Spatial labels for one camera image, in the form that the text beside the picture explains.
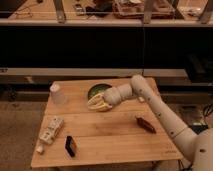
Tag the brown snack bar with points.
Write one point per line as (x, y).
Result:
(145, 125)

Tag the green bowl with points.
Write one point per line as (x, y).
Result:
(97, 89)

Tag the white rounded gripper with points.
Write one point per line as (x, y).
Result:
(112, 96)

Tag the small white cube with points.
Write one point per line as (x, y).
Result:
(40, 149)

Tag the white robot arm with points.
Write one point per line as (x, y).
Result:
(196, 148)

